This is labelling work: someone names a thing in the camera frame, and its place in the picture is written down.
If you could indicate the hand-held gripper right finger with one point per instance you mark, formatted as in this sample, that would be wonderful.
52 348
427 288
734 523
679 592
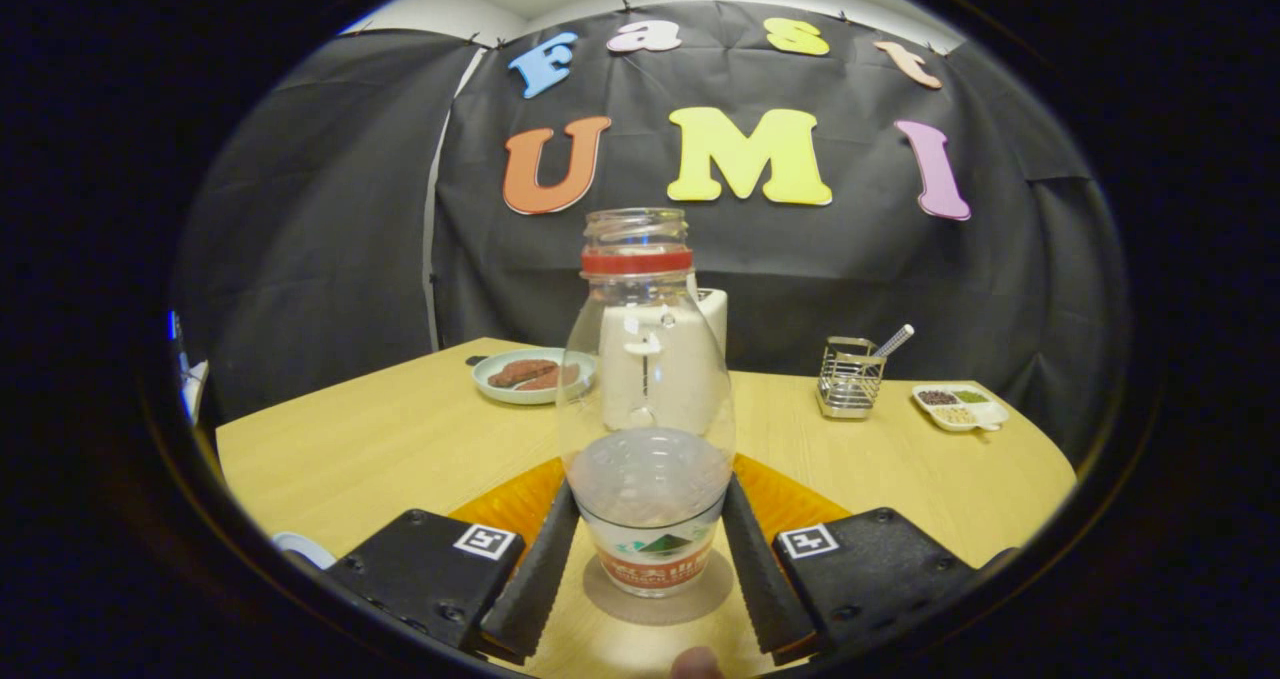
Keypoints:
765 579

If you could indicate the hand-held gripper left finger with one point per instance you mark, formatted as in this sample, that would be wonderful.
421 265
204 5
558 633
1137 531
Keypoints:
530 584

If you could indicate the round brown coaster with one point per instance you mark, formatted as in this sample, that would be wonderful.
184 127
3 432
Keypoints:
655 609

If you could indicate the clear plastic juice bottle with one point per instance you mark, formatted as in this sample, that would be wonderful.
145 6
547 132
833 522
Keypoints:
645 459

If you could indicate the white cup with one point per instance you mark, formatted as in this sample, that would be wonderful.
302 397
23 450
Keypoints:
305 547

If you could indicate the wooden table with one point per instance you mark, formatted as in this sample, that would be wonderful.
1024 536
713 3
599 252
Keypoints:
400 439

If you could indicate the pale green plate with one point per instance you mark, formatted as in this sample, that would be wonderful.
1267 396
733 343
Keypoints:
500 389

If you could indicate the brown cookie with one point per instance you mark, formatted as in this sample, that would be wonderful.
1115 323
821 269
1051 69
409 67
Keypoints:
520 371
560 379

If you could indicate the white divided condiment dish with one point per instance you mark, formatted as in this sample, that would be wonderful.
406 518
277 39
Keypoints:
960 409

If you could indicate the white toaster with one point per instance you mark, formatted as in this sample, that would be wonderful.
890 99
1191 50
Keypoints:
712 314

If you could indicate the metal spoon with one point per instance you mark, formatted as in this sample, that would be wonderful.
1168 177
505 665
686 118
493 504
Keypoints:
895 339

